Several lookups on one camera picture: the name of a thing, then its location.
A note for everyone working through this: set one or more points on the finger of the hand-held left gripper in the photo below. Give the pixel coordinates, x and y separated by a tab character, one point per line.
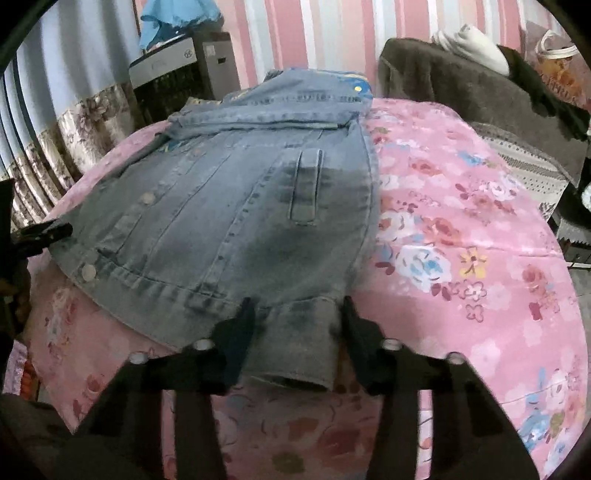
44	235

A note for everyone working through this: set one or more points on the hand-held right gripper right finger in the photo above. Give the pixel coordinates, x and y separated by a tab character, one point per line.
362	332

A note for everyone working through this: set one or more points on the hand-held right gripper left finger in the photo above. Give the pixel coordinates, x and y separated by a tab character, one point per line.
235	332

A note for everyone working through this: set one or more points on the blue denim jacket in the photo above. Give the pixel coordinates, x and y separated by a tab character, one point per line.
207	207

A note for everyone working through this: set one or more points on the pink floral bed sheet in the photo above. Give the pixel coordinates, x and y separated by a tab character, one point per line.
461	277

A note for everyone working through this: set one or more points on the blue floral curtain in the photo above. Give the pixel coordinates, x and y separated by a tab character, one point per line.
60	69

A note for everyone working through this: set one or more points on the grey patterned cover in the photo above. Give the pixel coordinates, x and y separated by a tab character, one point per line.
526	170

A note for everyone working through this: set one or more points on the blue cloth cover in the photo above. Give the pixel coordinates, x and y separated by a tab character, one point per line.
161	23

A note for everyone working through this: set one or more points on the black silver water dispenser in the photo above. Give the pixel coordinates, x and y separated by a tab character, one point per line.
217	64

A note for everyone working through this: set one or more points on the brown blanket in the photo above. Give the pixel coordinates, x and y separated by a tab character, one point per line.
452	87

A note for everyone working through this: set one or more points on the black cloth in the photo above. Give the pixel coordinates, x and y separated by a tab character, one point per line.
545	106

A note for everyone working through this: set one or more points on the white cloth bundle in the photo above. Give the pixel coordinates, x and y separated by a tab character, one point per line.
480	46

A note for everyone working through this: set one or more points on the pink gift bag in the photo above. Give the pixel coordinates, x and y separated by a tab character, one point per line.
558	78

